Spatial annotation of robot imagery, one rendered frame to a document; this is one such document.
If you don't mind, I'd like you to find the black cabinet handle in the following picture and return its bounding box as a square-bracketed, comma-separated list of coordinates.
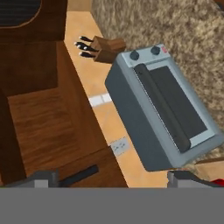
[59, 164, 100, 188]

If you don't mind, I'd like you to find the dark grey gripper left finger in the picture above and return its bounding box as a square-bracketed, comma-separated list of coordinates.
[4, 169, 60, 189]

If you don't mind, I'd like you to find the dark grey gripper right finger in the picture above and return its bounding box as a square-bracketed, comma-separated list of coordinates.
[167, 170, 224, 189]

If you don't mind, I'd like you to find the grey toaster oven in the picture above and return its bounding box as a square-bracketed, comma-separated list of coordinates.
[104, 44, 224, 172]

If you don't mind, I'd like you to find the white wall switch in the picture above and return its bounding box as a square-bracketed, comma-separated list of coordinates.
[88, 93, 113, 109]

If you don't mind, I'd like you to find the dark wooden cabinet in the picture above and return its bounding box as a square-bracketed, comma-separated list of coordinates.
[0, 0, 130, 189]

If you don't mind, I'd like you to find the red object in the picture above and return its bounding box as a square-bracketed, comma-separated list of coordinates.
[194, 157, 224, 187]

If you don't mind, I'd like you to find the white wall socket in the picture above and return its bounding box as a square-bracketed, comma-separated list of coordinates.
[109, 136, 131, 157]

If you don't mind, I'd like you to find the wooden knife block with knives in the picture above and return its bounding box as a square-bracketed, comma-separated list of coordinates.
[73, 35, 127, 65]

